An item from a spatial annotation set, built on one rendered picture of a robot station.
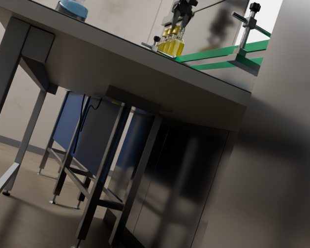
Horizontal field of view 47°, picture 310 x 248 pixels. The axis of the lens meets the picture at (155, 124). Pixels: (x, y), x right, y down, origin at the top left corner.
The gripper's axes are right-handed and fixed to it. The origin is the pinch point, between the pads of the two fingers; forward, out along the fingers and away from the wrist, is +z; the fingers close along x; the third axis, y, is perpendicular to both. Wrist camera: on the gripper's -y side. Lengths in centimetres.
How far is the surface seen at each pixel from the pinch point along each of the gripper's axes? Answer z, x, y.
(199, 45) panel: 4.6, -11.9, -5.4
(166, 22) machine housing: -18, -12, 52
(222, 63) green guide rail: 25, 4, -58
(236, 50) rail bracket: 28, 16, -83
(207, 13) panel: -13.0, -11.9, -2.2
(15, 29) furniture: 46, 67, -84
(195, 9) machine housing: -19.5, -12.6, 15.5
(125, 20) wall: -77, -42, 274
